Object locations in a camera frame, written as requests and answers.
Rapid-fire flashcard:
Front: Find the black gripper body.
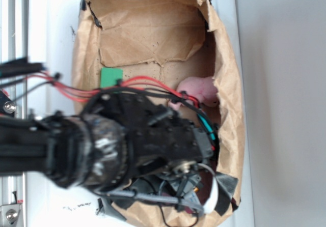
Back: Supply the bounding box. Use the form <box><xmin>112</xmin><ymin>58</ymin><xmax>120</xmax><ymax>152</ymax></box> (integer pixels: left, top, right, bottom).
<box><xmin>191</xmin><ymin>125</ymin><xmax>220</xmax><ymax>164</ymax></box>

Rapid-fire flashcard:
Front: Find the pink plush toy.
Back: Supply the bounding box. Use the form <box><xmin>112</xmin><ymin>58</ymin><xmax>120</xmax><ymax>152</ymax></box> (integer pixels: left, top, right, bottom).
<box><xmin>176</xmin><ymin>76</ymin><xmax>219</xmax><ymax>107</ymax></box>

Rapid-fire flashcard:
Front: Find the brown paper bag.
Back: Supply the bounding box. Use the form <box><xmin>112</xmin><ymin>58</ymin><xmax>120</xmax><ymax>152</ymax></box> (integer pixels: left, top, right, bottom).
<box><xmin>72</xmin><ymin>0</ymin><xmax>245</xmax><ymax>226</ymax></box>

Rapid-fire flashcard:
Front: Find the green flat card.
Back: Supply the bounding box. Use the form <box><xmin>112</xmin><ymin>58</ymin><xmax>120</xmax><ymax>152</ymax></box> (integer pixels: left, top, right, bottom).
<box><xmin>99</xmin><ymin>67</ymin><xmax>123</xmax><ymax>94</ymax></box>

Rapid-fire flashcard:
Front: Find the red wire bundle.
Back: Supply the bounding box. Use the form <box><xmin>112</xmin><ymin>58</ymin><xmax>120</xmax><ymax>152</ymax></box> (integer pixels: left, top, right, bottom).
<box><xmin>25</xmin><ymin>74</ymin><xmax>202</xmax><ymax>108</ymax></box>

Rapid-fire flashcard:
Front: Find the aluminium frame rail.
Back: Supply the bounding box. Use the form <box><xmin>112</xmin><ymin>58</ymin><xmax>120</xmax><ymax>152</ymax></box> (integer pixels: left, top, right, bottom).
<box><xmin>1</xmin><ymin>0</ymin><xmax>29</xmax><ymax>226</ymax></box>

